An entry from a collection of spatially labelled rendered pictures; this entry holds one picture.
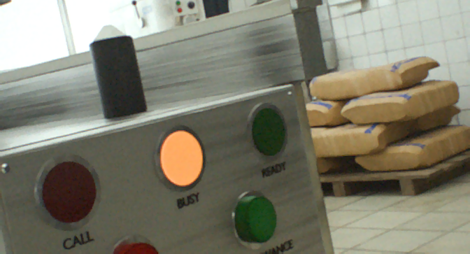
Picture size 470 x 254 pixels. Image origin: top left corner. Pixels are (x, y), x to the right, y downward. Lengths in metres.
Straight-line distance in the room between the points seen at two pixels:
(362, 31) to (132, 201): 5.12
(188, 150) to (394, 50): 4.95
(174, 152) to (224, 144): 0.04
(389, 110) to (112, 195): 3.90
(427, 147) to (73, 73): 3.68
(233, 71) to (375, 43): 4.89
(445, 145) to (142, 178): 4.09
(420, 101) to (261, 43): 3.81
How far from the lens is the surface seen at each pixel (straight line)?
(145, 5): 4.49
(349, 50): 5.62
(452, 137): 4.59
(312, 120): 4.70
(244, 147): 0.51
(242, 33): 0.59
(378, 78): 4.51
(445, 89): 4.61
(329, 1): 5.54
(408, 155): 4.32
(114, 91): 0.56
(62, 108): 0.79
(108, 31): 0.56
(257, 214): 0.50
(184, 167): 0.47
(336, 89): 4.67
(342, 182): 4.52
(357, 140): 4.37
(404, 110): 4.26
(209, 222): 0.48
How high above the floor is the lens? 0.86
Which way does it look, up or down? 4 degrees down
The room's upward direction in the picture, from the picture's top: 11 degrees counter-clockwise
